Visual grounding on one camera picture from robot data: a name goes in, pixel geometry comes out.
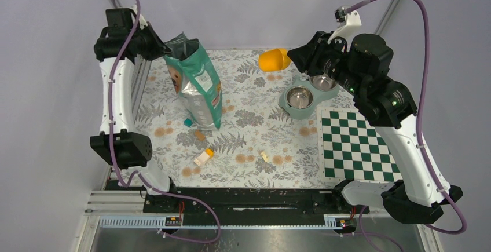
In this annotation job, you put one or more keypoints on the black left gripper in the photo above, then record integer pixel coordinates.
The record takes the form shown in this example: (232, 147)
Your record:
(158, 47)

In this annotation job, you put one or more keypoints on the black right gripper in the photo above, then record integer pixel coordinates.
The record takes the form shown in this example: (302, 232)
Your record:
(307, 57)

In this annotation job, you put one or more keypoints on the orange plastic scoop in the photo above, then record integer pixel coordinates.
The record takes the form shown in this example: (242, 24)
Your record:
(274, 60)

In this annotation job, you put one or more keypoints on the green dog food bag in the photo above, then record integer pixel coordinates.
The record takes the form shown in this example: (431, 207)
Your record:
(195, 80)

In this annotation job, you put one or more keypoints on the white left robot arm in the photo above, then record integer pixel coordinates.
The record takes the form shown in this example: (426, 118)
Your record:
(127, 151)

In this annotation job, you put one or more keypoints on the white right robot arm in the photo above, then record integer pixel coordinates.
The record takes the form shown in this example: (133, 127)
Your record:
(362, 70)

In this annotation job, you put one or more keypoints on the mint double pet bowl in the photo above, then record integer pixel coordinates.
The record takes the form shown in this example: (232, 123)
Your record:
(300, 99)

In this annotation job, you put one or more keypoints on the teal small cube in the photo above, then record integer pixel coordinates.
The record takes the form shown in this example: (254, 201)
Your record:
(188, 122)

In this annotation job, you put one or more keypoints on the floral patterned table cloth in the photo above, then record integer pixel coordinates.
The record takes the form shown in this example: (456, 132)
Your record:
(252, 121)

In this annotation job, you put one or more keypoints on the green white checkerboard mat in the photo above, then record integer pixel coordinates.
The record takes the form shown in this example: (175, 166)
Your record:
(350, 148)

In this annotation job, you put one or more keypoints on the brown wooden cylinder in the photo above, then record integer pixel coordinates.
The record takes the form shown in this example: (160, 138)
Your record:
(199, 135)

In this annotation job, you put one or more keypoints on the small cream toy piece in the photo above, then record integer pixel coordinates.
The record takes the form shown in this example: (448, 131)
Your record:
(264, 156)

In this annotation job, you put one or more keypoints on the white yellow toy block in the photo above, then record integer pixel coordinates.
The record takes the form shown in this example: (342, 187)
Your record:
(206, 155)

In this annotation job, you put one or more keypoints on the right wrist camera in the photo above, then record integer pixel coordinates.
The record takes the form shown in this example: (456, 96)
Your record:
(349, 22)

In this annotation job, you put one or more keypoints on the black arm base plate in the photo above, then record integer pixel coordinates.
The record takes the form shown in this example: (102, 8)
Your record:
(250, 206)

